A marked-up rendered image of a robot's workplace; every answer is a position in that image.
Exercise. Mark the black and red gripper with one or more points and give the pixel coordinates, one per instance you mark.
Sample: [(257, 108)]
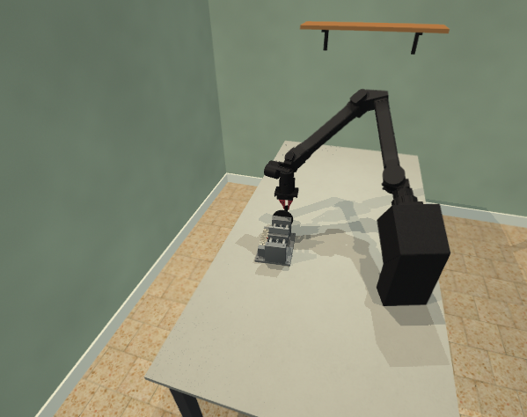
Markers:
[(285, 193)]

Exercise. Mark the grey bench vise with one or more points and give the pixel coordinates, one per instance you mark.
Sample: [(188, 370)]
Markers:
[(272, 248)]

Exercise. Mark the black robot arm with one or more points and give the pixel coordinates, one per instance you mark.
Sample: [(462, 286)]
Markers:
[(361, 102)]

